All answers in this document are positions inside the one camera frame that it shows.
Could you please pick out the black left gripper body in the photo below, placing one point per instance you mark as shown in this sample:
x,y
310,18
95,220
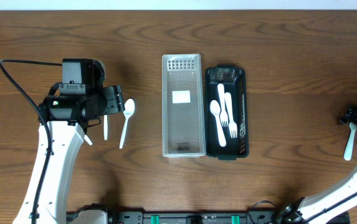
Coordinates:
x,y
111,101

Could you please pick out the white plastic fork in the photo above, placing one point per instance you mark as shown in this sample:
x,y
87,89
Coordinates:
x,y
223,113
232,123
349,146

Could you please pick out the white plastic spoon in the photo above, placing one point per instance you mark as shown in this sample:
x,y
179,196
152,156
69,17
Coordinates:
x,y
216,110
88,140
105,127
128,112

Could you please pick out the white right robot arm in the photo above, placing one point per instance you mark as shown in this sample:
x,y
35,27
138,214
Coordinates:
x,y
325,206

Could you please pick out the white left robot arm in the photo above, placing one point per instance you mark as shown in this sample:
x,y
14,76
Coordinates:
x,y
73,105

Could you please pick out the clear plastic basket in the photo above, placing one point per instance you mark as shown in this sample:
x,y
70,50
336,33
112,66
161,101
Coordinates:
x,y
182,106

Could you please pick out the dark green plastic basket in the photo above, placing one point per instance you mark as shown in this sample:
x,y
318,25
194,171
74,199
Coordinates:
x,y
233,79

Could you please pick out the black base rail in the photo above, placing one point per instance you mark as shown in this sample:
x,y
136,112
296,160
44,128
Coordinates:
x,y
96,213

